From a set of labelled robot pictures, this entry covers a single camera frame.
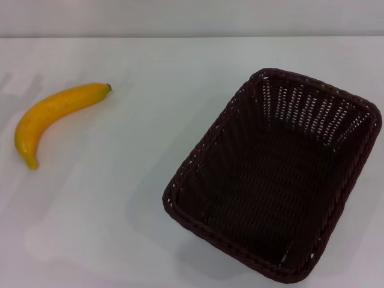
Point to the dark brown woven basket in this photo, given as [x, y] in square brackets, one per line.
[270, 186]

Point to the yellow banana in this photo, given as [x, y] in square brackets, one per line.
[57, 105]

